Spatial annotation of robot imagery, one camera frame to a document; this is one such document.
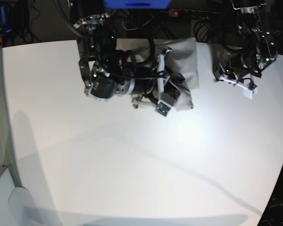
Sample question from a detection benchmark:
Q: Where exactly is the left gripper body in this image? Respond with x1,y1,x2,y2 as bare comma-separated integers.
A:
213,65,262,88

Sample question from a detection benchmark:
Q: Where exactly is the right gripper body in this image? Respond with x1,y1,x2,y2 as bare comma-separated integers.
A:
132,47,184,109

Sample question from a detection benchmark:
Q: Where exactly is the beige t-shirt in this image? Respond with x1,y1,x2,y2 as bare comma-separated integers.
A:
117,38,202,111

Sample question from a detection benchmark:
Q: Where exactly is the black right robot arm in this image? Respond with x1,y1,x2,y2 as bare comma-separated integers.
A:
54,0,185,113

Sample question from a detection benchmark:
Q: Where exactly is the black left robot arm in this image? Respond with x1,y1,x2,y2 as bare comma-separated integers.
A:
213,0,278,92

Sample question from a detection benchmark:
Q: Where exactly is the black power strip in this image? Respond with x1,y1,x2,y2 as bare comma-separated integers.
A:
168,9,220,20

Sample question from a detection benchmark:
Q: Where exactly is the blue plastic box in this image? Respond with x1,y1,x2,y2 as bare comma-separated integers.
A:
104,0,171,9

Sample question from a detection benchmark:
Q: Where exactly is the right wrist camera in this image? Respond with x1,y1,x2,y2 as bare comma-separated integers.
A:
155,93,176,117

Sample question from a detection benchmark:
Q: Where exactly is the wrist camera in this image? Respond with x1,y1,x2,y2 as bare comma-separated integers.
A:
155,93,176,117
243,83,258,99

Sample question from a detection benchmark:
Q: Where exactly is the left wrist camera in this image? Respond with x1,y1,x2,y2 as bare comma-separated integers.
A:
243,83,258,99

